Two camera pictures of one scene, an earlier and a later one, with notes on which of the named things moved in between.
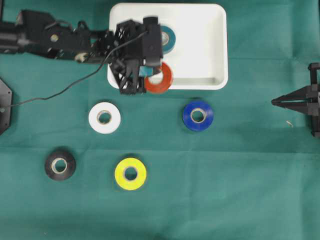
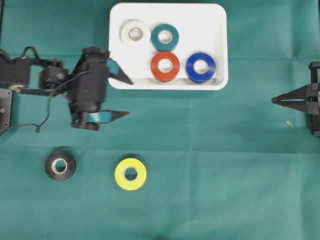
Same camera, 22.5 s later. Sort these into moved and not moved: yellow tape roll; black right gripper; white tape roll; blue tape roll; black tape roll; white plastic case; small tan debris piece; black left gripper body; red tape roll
Moved: white tape roll; blue tape roll; black left gripper body; red tape roll
Not moved: black tape roll; white plastic case; yellow tape roll; small tan debris piece; black right gripper
